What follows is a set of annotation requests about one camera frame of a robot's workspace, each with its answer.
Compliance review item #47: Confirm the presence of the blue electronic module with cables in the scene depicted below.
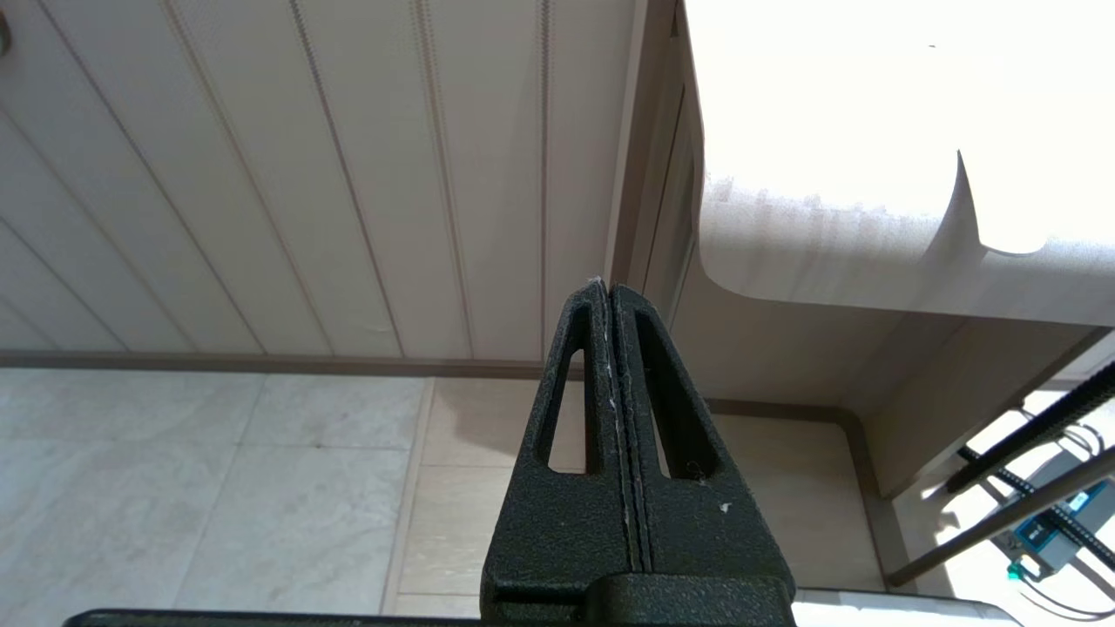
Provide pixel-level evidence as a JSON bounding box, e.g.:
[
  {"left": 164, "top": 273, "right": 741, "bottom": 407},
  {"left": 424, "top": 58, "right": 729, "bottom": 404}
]
[{"left": 993, "top": 440, "right": 1115, "bottom": 619}]

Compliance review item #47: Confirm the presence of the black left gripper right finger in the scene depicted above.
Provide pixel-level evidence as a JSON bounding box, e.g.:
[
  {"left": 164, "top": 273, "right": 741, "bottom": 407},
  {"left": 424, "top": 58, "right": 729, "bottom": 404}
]
[{"left": 612, "top": 284, "right": 794, "bottom": 583}]

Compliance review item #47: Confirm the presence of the beige wooden shelf table unit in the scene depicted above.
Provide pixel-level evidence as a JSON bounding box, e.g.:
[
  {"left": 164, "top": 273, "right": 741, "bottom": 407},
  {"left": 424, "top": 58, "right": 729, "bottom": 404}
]
[{"left": 605, "top": 0, "right": 1115, "bottom": 593}]

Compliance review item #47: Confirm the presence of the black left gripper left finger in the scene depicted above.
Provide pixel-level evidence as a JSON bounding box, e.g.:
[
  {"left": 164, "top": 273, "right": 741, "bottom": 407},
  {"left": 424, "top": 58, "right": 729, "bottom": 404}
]
[{"left": 481, "top": 279, "right": 643, "bottom": 616}]

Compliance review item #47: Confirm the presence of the black corrugated cable conduit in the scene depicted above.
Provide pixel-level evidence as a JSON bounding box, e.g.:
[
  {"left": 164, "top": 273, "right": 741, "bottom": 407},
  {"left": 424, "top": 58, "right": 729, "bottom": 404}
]
[
  {"left": 958, "top": 446, "right": 1115, "bottom": 571},
  {"left": 945, "top": 361, "right": 1115, "bottom": 490}
]

